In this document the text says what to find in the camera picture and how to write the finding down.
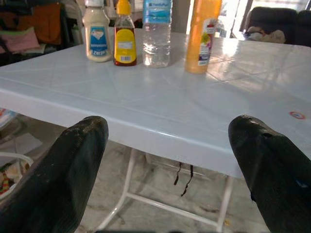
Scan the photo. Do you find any dark sofa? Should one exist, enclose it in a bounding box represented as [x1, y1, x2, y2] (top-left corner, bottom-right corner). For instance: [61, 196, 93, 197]
[244, 6, 311, 48]

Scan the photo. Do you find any white metal table frame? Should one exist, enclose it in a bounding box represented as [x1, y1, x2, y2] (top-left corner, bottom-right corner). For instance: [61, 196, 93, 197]
[96, 148, 235, 233]

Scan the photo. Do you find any pink cloth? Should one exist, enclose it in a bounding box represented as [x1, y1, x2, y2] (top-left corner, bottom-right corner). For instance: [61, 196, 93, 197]
[0, 26, 41, 54]

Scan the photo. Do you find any orange juice bottle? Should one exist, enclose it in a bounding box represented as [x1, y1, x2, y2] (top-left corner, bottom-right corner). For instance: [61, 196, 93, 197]
[184, 0, 223, 75]

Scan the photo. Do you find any black hanging strap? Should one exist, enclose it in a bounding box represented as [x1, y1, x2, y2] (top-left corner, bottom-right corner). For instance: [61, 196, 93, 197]
[181, 165, 194, 197]
[173, 161, 183, 186]

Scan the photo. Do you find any white plastic table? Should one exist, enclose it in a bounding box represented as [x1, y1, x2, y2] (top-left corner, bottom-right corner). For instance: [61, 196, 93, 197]
[0, 26, 311, 179]

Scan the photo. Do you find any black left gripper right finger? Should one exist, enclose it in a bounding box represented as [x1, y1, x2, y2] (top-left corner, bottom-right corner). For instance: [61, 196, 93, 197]
[227, 115, 311, 233]

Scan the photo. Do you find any clear water bottle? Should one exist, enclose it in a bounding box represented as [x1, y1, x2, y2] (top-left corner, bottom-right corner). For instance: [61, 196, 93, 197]
[142, 0, 172, 68]

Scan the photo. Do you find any mayonnaise squeeze bottle blue label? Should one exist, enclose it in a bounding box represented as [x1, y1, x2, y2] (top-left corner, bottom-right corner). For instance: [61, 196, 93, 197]
[82, 0, 113, 63]

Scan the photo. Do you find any white plastic basket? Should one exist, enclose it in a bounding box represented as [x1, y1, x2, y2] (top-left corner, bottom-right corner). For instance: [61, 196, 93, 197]
[0, 151, 34, 200]

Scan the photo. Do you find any orange cloth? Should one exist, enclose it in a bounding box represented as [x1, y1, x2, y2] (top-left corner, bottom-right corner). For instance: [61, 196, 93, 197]
[18, 3, 63, 46]

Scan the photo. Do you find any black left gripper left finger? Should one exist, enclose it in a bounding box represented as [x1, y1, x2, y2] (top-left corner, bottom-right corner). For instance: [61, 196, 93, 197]
[0, 116, 109, 233]

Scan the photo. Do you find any beige soft toy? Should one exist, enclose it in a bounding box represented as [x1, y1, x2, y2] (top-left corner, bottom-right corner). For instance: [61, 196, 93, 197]
[246, 25, 286, 44]

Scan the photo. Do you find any honey bottle yellow label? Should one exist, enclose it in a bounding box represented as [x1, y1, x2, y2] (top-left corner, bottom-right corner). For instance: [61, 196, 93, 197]
[113, 0, 138, 67]

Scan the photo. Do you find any round red sticker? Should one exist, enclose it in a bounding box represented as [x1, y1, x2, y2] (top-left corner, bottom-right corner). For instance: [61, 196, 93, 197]
[288, 111, 307, 120]

